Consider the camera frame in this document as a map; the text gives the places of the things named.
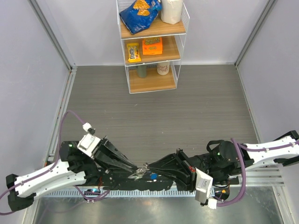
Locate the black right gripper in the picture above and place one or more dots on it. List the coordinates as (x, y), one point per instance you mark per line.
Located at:
(184, 170)

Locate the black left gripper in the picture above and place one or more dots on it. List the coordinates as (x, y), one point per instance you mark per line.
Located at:
(109, 156)

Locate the key with blue tag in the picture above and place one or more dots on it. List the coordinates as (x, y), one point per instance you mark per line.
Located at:
(153, 176)

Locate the metal key organizer with rings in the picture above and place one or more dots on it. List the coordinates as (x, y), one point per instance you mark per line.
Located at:
(140, 172)

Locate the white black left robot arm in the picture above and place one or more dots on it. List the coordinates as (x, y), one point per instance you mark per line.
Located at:
(81, 163)

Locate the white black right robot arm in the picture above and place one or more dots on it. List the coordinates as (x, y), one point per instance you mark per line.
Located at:
(223, 161)

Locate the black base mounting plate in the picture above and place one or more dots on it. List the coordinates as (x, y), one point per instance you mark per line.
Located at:
(118, 180)

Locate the yellow candy bag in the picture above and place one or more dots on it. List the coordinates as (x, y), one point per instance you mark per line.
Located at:
(133, 53)

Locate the white printed cup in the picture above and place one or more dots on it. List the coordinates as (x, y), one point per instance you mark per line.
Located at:
(163, 68)

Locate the orange candy box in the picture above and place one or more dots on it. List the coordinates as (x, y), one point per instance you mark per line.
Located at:
(152, 46)

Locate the blue chips bag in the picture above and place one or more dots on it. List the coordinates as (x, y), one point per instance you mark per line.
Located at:
(140, 15)

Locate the white paper towel roll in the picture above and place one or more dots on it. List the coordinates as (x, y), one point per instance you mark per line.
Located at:
(171, 11)

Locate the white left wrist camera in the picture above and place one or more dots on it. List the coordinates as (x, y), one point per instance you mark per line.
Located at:
(89, 142)

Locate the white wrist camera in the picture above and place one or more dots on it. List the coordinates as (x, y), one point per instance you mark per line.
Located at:
(89, 142)
(203, 189)

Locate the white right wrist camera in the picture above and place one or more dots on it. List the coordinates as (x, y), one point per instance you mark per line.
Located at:
(203, 189)

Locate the white slotted cable duct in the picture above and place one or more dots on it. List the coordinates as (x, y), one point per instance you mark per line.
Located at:
(172, 192)

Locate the white wire shelf unit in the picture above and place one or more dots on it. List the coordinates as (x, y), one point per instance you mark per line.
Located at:
(153, 57)

